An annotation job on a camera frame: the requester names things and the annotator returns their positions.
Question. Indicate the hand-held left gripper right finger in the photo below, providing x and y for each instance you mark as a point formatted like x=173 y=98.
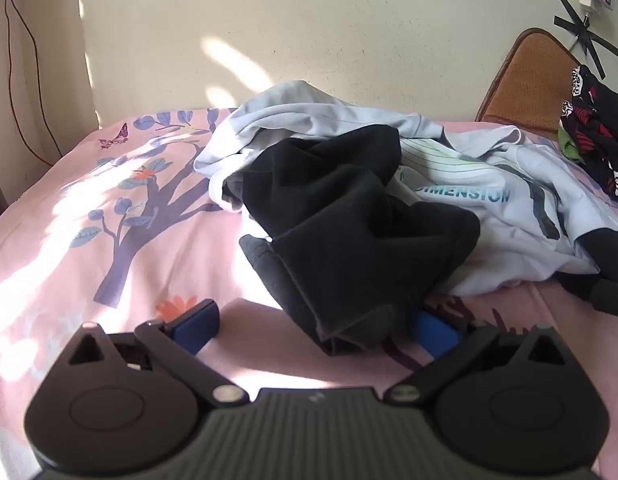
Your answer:
x=431 y=332

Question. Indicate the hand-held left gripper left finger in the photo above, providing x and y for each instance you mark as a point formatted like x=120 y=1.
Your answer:
x=196 y=327

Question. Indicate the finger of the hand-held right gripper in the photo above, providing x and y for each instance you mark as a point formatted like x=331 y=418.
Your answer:
x=611 y=300

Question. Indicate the black garment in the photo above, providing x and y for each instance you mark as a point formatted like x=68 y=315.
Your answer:
x=349 y=240

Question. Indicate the white printed t-shirt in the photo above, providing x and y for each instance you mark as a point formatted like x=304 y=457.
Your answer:
x=519 y=195

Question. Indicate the pink floral bedsheet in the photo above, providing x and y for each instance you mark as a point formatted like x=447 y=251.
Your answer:
x=89 y=240

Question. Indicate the green cloth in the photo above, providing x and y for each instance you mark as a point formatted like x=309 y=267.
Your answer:
x=569 y=147

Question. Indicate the black skull-print cloth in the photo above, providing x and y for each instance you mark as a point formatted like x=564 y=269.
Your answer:
x=601 y=125

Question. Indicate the brown chair back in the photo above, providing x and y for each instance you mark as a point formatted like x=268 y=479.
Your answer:
x=529 y=80

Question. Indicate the black tape cross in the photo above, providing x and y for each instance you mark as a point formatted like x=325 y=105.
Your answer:
x=586 y=37

